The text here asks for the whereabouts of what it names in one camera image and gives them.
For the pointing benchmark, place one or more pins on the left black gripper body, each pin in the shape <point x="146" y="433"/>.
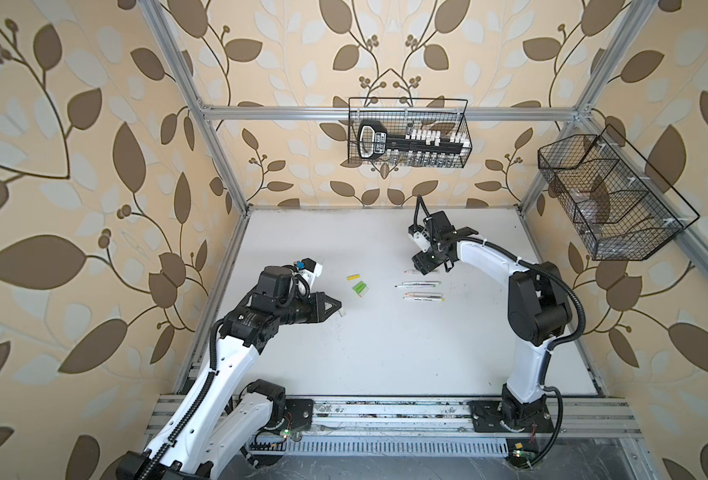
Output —
<point x="297" y="309"/>

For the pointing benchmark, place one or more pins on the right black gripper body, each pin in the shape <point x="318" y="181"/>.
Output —
<point x="429" y="259"/>

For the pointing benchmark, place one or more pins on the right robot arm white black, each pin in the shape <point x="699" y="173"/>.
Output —
<point x="542" y="310"/>

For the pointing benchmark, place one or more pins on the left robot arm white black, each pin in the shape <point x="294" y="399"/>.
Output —
<point x="209" y="428"/>

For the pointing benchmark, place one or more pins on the black tool in basket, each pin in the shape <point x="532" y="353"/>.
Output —
<point x="373" y="141"/>

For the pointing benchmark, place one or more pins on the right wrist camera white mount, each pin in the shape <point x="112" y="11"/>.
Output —
<point x="419" y="234"/>

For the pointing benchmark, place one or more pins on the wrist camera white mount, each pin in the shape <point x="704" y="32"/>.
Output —
<point x="419" y="234"/>
<point x="310" y="270"/>

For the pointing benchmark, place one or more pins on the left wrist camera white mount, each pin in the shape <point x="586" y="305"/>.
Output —
<point x="310" y="270"/>

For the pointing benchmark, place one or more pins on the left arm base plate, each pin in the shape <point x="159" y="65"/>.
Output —
<point x="295" y="414"/>

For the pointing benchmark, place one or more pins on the back black wire basket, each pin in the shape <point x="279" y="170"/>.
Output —
<point x="445" y="114"/>

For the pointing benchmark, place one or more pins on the black wire basket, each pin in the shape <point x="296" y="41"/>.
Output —
<point x="623" y="207"/>
<point x="445" y="114"/>

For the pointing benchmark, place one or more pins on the right black wire basket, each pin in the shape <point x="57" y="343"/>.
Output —
<point x="623" y="207"/>

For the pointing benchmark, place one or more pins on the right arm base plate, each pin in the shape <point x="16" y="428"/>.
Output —
<point x="492" y="417"/>

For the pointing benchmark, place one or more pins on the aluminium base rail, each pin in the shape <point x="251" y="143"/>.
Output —
<point x="583" y="417"/>

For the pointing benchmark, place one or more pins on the aluminium frame right post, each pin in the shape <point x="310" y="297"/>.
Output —
<point x="579" y="118"/>

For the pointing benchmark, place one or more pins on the aluminium frame post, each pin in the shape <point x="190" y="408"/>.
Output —
<point x="579" y="118"/>
<point x="153" y="14"/>

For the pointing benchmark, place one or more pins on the aluminium frame left post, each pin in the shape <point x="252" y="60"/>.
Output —
<point x="153" y="14"/>

